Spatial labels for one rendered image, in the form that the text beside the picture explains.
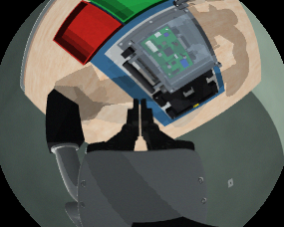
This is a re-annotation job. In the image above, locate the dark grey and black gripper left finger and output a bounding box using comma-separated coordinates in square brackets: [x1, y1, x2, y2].
[87, 99, 140, 153]

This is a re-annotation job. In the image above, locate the green bin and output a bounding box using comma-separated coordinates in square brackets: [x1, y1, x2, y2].
[89, 0, 168, 24]

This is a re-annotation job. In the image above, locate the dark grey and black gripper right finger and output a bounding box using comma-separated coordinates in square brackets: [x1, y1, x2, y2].
[141, 99, 194, 150]

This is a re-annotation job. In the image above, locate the red open-top bin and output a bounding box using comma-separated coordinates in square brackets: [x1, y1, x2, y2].
[53, 0, 124, 66]

